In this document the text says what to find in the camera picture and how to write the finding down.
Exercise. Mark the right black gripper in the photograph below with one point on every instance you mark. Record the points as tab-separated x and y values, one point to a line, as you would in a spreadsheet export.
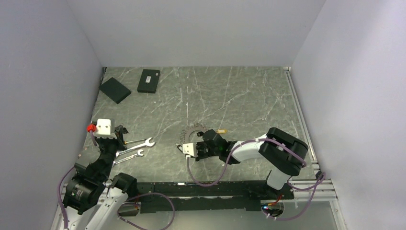
199	156

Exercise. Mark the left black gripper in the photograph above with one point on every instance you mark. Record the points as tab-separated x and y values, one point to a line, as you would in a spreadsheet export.
118	131

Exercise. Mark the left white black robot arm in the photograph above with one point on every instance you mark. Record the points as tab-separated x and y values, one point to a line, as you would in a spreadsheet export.
88	204

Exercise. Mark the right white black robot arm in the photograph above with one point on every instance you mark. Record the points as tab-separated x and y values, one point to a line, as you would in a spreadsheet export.
285	152

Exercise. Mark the small chrome combination wrench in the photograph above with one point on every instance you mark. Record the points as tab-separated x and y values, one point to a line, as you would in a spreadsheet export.
138	154

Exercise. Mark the large chrome combination wrench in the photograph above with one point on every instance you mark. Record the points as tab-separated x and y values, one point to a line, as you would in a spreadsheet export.
147	143

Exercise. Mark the black perforated box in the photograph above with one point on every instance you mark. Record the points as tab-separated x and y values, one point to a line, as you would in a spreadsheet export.
114	90

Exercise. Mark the black flat box with label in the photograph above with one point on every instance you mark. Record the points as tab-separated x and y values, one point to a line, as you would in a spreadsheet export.
148	81

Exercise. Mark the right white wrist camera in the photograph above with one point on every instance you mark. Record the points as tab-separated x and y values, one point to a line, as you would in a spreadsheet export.
190	149

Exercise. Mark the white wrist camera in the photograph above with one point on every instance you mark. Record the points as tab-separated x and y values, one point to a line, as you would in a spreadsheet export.
190	149
103	128

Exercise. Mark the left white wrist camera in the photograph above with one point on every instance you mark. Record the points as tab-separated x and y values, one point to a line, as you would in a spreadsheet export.
103	128

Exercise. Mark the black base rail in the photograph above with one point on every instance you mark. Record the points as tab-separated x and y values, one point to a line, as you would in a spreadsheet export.
188	196

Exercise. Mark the aluminium frame rail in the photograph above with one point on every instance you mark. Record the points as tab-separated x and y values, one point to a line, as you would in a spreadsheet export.
315	165

